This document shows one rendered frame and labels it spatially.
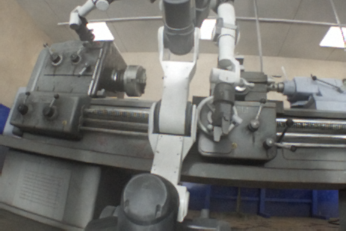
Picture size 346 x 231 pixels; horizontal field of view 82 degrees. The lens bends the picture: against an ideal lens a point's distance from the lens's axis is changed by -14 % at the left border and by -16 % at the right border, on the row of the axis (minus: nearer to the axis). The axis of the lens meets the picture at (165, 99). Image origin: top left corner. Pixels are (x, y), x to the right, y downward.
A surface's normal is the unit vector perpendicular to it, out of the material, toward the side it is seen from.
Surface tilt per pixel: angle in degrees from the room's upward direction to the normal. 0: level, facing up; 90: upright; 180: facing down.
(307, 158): 90
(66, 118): 90
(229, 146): 90
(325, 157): 90
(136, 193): 73
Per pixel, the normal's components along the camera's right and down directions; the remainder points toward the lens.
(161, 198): 0.15, -0.61
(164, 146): -0.07, -0.66
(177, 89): -0.15, -0.19
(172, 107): -0.11, -0.43
